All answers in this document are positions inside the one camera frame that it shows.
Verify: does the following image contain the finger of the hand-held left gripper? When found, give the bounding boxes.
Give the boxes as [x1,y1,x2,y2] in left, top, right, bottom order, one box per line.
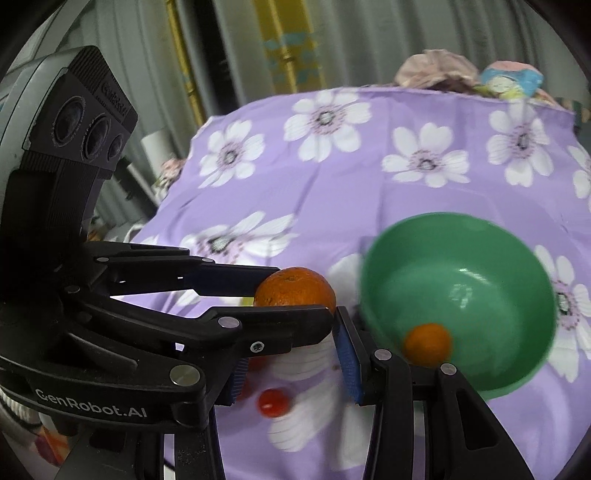
[69,295,335,398]
[90,241,283,298]

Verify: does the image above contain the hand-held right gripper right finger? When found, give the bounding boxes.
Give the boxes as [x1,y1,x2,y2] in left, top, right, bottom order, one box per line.
[333,305,536,480]

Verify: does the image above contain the purple floral cloth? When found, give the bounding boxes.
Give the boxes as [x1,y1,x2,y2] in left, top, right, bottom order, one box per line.
[122,88,591,480]

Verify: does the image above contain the green plastic bowl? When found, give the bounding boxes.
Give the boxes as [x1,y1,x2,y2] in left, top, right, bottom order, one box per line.
[360,212,557,401]

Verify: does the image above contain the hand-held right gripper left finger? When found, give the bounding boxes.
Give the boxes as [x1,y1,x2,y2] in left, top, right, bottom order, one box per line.
[60,359,246,480]

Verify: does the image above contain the white and black rod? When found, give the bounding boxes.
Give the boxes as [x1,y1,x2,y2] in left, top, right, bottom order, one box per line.
[117,157,155,204]

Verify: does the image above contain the yellow patterned panel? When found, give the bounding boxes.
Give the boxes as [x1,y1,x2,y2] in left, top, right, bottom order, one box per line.
[256,0,325,94]

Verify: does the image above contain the small orange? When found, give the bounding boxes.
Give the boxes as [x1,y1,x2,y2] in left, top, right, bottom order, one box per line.
[403,324,453,368]

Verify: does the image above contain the white tube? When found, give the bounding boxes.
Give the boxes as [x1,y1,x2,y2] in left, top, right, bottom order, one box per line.
[141,130,178,163]

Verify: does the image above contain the crumpled pink cloth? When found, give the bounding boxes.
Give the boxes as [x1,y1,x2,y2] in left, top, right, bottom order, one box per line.
[396,50,482,92]

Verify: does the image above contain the cartoon print pillow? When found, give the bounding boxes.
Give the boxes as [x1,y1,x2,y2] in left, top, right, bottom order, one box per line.
[480,60,546,100]

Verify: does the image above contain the small floral cloth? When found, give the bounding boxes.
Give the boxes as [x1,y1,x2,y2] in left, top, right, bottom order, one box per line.
[154,159,186,204]

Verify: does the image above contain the gold metal rail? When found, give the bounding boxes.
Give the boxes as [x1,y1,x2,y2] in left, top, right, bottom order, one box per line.
[167,0,205,130]

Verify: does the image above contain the large orange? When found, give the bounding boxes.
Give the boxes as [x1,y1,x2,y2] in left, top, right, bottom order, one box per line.
[255,268,337,315]

